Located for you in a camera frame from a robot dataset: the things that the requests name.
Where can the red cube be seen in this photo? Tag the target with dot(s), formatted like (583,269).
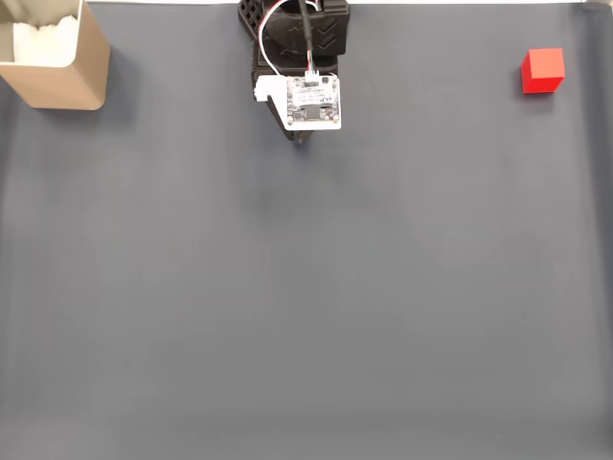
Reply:
(543,69)

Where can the dark grey-blue table mat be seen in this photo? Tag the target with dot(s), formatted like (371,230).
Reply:
(306,287)

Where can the beige rounded box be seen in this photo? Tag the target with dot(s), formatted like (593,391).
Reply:
(72,86)

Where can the white crumpled tissue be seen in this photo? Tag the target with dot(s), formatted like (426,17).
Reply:
(45,40)

